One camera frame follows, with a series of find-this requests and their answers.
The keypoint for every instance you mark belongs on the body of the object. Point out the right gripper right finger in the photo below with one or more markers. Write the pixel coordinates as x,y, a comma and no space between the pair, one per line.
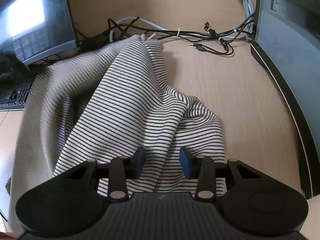
205,170

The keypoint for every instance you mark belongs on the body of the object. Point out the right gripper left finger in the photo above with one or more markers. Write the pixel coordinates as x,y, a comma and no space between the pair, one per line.
118,171

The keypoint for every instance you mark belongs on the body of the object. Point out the black white striped garment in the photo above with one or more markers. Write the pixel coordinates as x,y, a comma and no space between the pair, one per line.
105,104

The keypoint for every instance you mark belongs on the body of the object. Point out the black keyboard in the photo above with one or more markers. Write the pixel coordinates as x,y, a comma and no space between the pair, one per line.
14,93

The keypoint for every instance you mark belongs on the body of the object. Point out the black computer tower case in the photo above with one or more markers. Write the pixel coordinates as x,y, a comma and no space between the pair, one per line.
286,43

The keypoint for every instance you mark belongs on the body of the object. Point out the computer monitor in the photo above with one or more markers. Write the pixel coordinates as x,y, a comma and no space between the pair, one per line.
36,29

